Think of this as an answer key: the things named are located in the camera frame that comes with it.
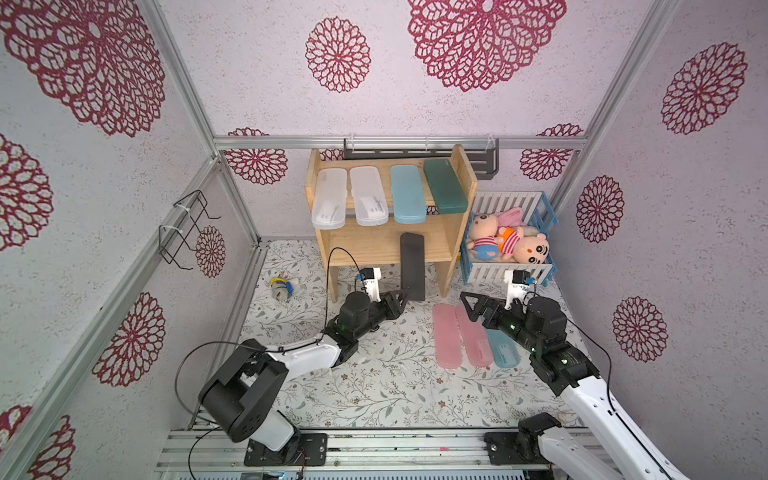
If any black pencil case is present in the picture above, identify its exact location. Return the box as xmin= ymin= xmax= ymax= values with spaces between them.
xmin=400 ymin=232 xmax=426 ymax=302

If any light blue pencil case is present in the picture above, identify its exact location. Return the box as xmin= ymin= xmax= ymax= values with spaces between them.
xmin=390 ymin=165 xmax=427 ymax=224

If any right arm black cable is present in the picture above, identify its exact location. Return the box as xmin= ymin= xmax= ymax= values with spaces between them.
xmin=530 ymin=293 xmax=661 ymax=469

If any teal pencil case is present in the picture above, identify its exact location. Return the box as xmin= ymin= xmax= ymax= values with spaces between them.
xmin=486 ymin=329 xmax=520 ymax=369

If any pink pig plush toy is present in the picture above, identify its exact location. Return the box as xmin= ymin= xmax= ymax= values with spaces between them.
xmin=466 ymin=207 xmax=523 ymax=261

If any pink pencil case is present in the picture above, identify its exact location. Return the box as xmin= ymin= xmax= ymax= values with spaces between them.
xmin=432 ymin=303 xmax=463 ymax=370
xmin=455 ymin=304 xmax=494 ymax=367

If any dark grey wall shelf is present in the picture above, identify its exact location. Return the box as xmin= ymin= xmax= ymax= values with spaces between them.
xmin=341 ymin=139 xmax=500 ymax=180

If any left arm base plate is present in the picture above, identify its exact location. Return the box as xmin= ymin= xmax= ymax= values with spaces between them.
xmin=244 ymin=432 xmax=328 ymax=467

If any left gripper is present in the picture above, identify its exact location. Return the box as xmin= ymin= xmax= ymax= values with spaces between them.
xmin=355 ymin=288 xmax=408 ymax=340

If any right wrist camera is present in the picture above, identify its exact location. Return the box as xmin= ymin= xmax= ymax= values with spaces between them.
xmin=504 ymin=270 xmax=536 ymax=310

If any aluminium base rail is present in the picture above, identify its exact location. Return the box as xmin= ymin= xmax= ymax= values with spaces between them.
xmin=155 ymin=427 xmax=661 ymax=475

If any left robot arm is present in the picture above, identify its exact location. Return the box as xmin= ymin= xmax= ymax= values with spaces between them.
xmin=198 ymin=290 xmax=407 ymax=456

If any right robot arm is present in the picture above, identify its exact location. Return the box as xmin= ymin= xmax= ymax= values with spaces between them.
xmin=460 ymin=291 xmax=686 ymax=479

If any wooden two-tier shelf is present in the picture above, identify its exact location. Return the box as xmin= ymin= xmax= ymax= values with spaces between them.
xmin=305 ymin=148 xmax=471 ymax=300

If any cartoon boy plush toy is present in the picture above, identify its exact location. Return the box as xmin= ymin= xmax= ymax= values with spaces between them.
xmin=499 ymin=226 xmax=550 ymax=264

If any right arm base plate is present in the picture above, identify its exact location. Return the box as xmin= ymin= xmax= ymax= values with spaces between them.
xmin=483 ymin=431 xmax=548 ymax=466

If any black wire wall rack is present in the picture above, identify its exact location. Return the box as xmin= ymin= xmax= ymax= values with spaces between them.
xmin=157 ymin=189 xmax=220 ymax=271

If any frosted white pencil case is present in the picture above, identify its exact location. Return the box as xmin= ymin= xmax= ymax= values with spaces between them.
xmin=311 ymin=168 xmax=348 ymax=230
xmin=349 ymin=166 xmax=389 ymax=227

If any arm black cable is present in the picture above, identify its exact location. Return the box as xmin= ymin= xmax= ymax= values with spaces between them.
xmin=530 ymin=293 xmax=661 ymax=469
xmin=173 ymin=246 xmax=367 ymax=480

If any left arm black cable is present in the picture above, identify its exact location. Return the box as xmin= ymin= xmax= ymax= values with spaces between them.
xmin=173 ymin=246 xmax=367 ymax=480

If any dark green pencil case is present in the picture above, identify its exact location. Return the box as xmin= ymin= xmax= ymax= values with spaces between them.
xmin=423 ymin=159 xmax=468 ymax=214

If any small toy figure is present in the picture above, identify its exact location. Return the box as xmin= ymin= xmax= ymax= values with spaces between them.
xmin=269 ymin=277 xmax=294 ymax=302

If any white blue toy crib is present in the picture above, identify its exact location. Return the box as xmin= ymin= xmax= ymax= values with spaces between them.
xmin=459 ymin=192 xmax=558 ymax=286

